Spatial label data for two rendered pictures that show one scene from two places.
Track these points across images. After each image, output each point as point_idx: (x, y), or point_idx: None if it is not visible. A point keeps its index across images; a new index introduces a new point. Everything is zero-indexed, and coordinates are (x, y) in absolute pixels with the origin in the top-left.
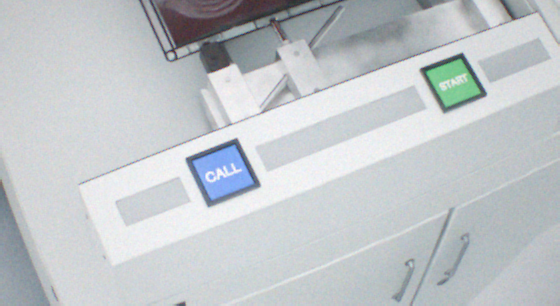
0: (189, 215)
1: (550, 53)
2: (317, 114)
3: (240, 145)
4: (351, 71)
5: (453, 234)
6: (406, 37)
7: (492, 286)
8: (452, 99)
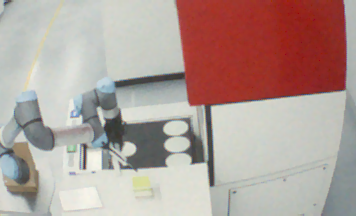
0: (71, 109)
1: (69, 167)
2: None
3: (77, 116)
4: (93, 152)
5: None
6: (96, 163)
7: (50, 168)
8: (68, 146)
